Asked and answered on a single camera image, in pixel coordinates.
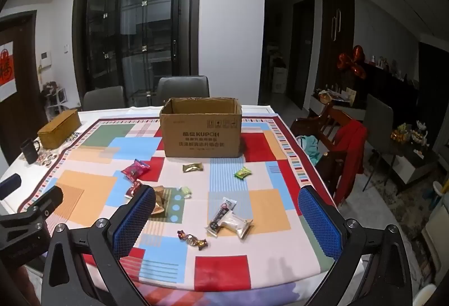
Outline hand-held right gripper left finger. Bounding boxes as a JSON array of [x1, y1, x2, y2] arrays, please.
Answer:
[[41, 183, 157, 306]]

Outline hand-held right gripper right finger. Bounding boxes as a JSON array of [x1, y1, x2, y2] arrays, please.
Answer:
[[297, 185, 413, 306]]

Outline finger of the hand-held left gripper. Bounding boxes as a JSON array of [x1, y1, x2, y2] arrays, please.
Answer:
[[0, 173, 22, 201], [17, 186, 64, 219]]

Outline orange clear snack packet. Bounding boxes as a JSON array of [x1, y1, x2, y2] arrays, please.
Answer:
[[149, 201, 167, 219], [152, 185, 169, 203]]

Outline brown cardboard box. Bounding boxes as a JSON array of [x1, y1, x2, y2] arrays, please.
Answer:
[[159, 97, 243, 158]]

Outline person's left forearm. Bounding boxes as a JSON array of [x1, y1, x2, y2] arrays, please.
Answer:
[[0, 259, 41, 306]]

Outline red wrapped candy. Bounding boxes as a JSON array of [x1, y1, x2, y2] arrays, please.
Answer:
[[125, 181, 143, 199]]

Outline black mug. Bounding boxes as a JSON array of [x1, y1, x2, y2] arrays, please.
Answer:
[[20, 138, 42, 164]]

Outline patterned round-motif place mat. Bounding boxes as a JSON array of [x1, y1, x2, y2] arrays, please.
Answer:
[[35, 131, 85, 166]]

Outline pink snack packet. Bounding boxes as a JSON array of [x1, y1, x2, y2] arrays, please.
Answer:
[[121, 159, 151, 183]]

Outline dark multicoloured wrapped candy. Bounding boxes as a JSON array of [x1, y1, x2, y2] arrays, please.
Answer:
[[177, 229, 209, 250]]

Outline dark entrance door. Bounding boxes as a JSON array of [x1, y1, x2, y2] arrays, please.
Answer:
[[0, 10, 43, 166]]

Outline woven wicker lidded box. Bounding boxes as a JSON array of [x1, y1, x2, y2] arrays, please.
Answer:
[[37, 109, 82, 149]]

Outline teal cloth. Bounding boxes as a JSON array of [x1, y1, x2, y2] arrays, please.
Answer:
[[296, 135, 320, 164]]

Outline red garment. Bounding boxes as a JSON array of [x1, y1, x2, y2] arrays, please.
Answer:
[[331, 119, 368, 206]]

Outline white and silver snack packet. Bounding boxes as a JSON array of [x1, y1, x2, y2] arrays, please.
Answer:
[[206, 213, 254, 240]]

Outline black and white snack packet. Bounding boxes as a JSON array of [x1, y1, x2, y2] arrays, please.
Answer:
[[210, 197, 237, 233]]

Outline white cube shelf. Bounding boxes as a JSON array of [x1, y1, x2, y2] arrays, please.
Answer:
[[40, 82, 67, 121]]

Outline colourful patchwork print tablecloth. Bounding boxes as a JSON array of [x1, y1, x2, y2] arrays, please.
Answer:
[[0, 104, 351, 306]]

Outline brown wooden chair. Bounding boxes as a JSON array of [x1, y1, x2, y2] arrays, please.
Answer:
[[290, 101, 367, 201]]

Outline red and white door poster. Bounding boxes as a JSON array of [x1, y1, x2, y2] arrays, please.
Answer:
[[0, 41, 16, 101]]

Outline narrow grey dining chair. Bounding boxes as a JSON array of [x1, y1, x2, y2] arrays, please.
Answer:
[[82, 86, 125, 112]]

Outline low white cabinet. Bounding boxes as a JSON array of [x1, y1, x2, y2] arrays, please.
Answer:
[[309, 90, 365, 117]]

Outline small white figurines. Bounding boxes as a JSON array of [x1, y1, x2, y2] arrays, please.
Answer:
[[412, 120, 430, 145]]

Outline wide grey dining chair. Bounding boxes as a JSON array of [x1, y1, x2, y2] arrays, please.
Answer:
[[156, 75, 210, 107]]

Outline white paper bag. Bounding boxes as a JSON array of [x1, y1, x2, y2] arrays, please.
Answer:
[[272, 66, 288, 93]]

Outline dark sideboard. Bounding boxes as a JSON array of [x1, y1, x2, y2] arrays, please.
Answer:
[[365, 62, 421, 117]]

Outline red foil balloons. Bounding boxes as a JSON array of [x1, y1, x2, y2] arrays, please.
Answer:
[[337, 45, 367, 79]]

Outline dark interior door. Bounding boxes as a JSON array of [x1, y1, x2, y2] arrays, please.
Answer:
[[291, 0, 316, 110]]

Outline brown wardrobe door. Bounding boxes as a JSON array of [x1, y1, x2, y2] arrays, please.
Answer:
[[321, 0, 356, 100]]

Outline dark framed glass sliding door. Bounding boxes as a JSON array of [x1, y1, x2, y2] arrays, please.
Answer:
[[72, 0, 204, 107]]

